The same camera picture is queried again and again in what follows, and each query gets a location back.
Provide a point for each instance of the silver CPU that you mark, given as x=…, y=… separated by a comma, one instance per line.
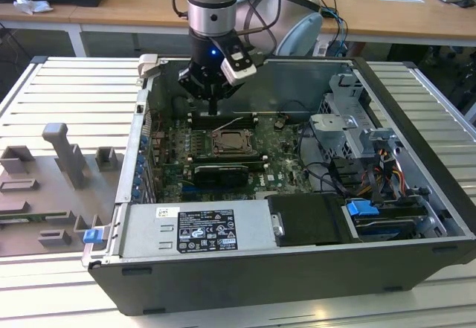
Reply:
x=234, y=141

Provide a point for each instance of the RAM slot with black clips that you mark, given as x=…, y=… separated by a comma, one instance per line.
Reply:
x=201, y=124
x=201, y=117

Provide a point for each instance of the RAM slot with white clips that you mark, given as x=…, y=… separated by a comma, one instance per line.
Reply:
x=234, y=114
x=201, y=121

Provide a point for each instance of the CPU socket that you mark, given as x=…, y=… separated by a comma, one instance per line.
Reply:
x=234, y=154

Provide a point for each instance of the grey case latch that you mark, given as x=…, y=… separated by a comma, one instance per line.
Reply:
x=147, y=65

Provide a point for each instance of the graphics card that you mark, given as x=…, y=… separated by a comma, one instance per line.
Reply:
x=219, y=177

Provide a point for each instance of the green motherboard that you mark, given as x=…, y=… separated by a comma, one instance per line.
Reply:
x=282, y=153

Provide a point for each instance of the wooden desk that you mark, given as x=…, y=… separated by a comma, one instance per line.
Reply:
x=390, y=19
x=111, y=8

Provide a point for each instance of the perforated metal drive cage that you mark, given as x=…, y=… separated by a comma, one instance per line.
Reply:
x=334, y=127

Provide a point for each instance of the silver power supply unit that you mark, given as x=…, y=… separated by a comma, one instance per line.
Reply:
x=145, y=227

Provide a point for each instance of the black plastic shroud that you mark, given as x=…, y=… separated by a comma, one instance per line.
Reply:
x=305, y=220

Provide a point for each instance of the crumpled white paper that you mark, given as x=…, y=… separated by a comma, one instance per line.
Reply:
x=31, y=4

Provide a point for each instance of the blue case latch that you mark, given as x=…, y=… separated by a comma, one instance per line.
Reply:
x=93, y=237

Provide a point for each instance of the grey parts rack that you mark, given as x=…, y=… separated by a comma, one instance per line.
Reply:
x=44, y=190

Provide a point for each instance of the hard disk in blue carrier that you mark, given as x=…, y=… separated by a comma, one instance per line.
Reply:
x=360, y=208

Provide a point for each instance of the black and silver PC case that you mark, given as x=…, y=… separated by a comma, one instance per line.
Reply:
x=223, y=287

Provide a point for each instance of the green RAM stick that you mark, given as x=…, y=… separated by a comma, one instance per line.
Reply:
x=22, y=218

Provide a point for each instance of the black computer mouse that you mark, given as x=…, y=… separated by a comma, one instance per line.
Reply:
x=463, y=3

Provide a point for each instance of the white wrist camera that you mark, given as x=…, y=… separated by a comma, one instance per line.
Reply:
x=238, y=71

